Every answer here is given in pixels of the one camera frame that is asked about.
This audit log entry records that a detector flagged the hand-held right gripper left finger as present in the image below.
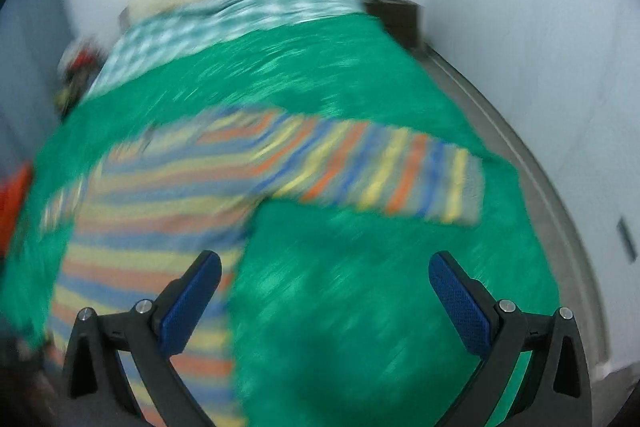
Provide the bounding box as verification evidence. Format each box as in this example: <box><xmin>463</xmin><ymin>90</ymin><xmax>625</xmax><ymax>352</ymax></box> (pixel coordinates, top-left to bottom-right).
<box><xmin>61</xmin><ymin>250</ymin><xmax>222</xmax><ymax>427</ymax></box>

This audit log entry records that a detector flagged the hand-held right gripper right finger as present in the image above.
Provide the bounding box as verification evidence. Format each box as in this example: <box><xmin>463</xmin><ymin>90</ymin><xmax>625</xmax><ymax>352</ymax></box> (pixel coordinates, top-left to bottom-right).
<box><xmin>428</xmin><ymin>251</ymin><xmax>593</xmax><ymax>427</ymax></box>

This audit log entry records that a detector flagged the striped knitted sweater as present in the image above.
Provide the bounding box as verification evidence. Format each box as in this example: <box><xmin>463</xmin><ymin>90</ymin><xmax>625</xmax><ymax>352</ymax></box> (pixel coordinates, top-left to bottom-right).
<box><xmin>42</xmin><ymin>107</ymin><xmax>485</xmax><ymax>427</ymax></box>

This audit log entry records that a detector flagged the pile of clothes by bed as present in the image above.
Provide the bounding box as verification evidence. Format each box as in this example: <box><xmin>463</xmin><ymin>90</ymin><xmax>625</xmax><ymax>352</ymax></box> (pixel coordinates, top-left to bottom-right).
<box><xmin>54</xmin><ymin>74</ymin><xmax>93</xmax><ymax>120</ymax></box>

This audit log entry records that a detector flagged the green fuzzy blanket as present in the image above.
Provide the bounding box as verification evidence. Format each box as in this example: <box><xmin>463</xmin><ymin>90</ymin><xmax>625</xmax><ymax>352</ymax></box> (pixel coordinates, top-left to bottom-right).
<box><xmin>0</xmin><ymin>14</ymin><xmax>561</xmax><ymax>427</ymax></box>

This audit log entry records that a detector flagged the orange garment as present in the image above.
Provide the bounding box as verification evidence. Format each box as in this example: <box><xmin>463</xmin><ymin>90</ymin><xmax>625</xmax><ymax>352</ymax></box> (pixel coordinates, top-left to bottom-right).
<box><xmin>0</xmin><ymin>162</ymin><xmax>33</xmax><ymax>253</ymax></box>

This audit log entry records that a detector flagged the green checked bedsheet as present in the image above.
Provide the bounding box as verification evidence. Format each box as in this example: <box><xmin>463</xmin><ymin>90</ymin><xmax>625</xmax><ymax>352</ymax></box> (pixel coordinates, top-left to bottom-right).
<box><xmin>87</xmin><ymin>0</ymin><xmax>366</xmax><ymax>100</ymax></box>

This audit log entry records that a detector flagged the dark bedside cabinet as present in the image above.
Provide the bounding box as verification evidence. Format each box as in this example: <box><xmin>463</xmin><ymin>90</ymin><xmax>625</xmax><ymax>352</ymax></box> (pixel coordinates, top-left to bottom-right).
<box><xmin>362</xmin><ymin>0</ymin><xmax>421</xmax><ymax>50</ymax></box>

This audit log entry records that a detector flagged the grey-blue curtain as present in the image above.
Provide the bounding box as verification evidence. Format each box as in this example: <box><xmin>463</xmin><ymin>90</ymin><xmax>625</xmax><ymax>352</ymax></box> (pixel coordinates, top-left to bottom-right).
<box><xmin>0</xmin><ymin>0</ymin><xmax>71</xmax><ymax>168</ymax></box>

